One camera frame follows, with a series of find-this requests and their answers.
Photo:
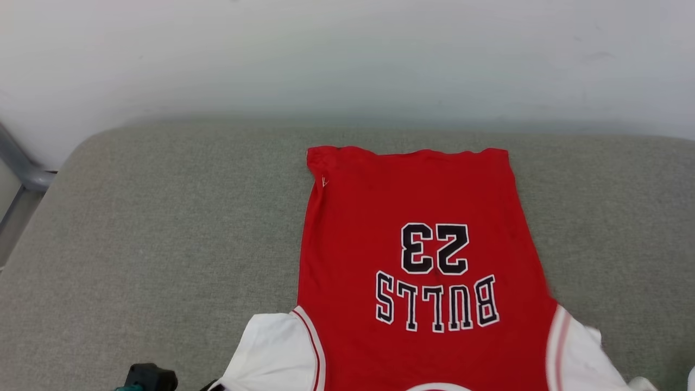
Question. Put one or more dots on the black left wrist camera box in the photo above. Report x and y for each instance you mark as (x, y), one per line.
(152, 377)

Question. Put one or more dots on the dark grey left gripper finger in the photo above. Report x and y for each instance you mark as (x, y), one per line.
(210, 386)

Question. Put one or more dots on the grey fabric sofa cushion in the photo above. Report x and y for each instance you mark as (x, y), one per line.
(163, 244)

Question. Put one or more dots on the red white basketball jersey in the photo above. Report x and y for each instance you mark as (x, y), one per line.
(423, 282)

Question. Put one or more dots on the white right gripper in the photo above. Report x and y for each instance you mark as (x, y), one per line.
(692, 381)

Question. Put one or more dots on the grey metal frame tube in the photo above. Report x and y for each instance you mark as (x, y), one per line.
(21, 165)

